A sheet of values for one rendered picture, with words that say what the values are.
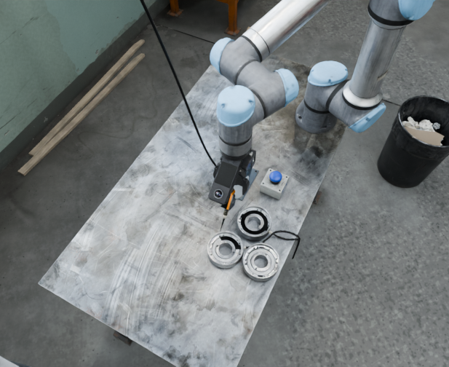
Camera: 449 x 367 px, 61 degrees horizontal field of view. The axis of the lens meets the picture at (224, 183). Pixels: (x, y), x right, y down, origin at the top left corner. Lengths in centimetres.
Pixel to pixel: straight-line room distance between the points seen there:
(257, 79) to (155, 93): 191
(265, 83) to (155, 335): 70
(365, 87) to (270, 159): 39
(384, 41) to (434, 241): 143
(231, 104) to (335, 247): 146
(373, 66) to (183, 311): 83
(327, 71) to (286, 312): 114
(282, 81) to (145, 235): 64
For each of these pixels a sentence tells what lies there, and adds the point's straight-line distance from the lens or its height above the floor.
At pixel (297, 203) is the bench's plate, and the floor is 80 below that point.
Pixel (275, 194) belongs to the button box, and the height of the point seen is 83.
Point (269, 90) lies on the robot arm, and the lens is 82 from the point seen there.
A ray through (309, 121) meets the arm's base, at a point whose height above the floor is 85.
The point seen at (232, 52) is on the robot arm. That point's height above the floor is 130.
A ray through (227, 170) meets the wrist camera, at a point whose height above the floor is 113.
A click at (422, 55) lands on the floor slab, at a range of 326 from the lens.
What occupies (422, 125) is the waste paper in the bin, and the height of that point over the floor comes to 31.
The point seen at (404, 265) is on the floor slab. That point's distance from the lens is 218.
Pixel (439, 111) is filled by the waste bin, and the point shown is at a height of 36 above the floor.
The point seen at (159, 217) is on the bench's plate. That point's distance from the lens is 122.
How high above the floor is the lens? 187
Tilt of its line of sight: 58 degrees down
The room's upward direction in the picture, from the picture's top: 1 degrees counter-clockwise
